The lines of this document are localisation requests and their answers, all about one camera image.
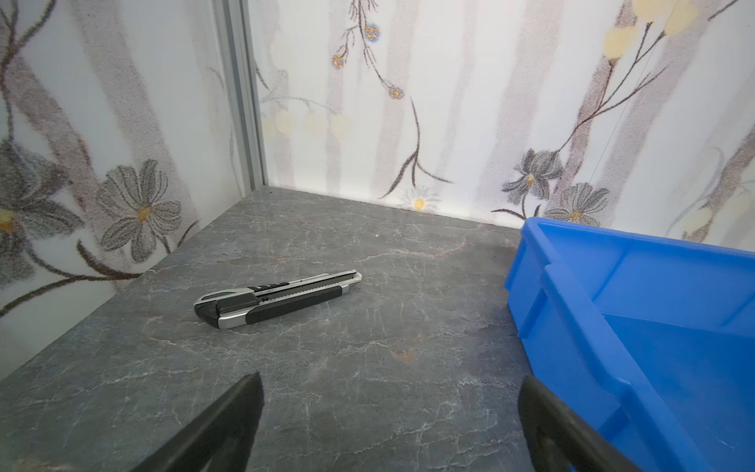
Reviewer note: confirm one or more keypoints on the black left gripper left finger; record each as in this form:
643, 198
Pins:
221, 438

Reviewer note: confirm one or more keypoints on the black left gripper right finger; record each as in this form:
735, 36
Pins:
558, 439

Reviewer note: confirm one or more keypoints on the blue plastic bin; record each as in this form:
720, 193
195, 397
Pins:
649, 340

